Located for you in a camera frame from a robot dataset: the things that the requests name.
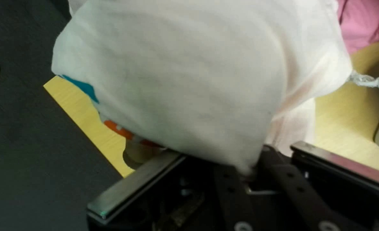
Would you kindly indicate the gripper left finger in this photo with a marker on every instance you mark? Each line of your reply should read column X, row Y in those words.
column 138, row 183

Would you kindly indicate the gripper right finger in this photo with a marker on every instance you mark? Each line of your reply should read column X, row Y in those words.
column 344, row 164

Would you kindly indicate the pale peach shirt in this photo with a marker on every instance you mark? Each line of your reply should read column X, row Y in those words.
column 197, row 77

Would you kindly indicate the rose pink shirt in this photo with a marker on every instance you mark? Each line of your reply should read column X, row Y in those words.
column 369, row 26

